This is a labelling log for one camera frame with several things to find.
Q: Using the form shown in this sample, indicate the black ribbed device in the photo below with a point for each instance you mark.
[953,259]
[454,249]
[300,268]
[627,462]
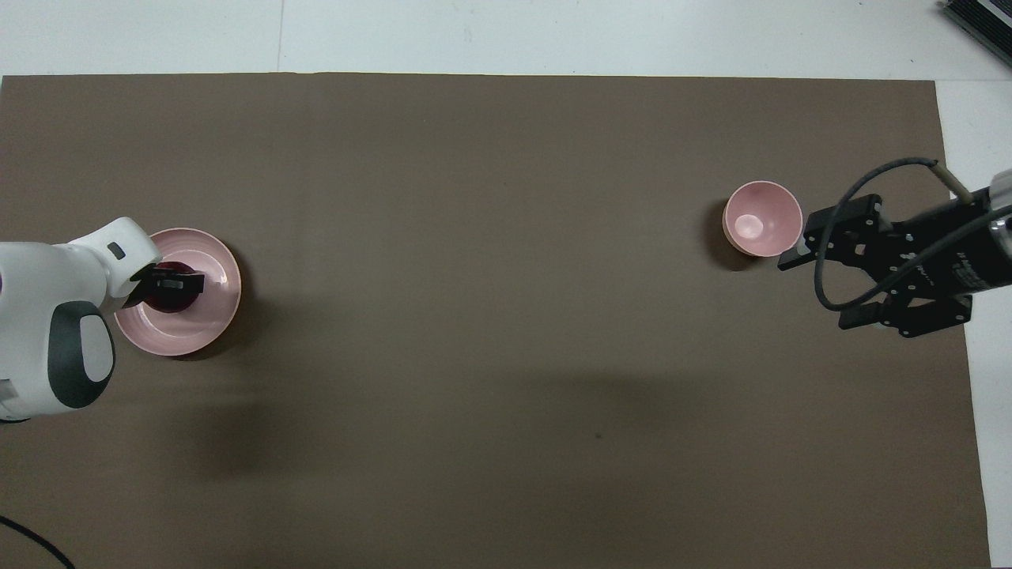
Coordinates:
[988,24]

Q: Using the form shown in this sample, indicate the pink bowl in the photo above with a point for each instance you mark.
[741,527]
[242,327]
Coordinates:
[763,217]

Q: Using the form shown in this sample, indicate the dark red apple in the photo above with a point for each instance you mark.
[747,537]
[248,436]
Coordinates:
[170,302]

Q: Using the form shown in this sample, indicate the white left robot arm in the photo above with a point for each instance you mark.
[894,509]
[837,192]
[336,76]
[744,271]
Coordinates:
[32,284]

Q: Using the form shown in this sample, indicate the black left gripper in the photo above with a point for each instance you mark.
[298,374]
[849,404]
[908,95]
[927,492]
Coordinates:
[146,286]

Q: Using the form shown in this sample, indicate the brown table mat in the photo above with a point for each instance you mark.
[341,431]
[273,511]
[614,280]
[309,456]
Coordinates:
[490,316]

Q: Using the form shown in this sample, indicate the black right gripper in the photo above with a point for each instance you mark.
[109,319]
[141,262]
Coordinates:
[961,269]

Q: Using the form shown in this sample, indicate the pink plate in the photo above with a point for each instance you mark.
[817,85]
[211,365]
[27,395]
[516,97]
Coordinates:
[205,324]

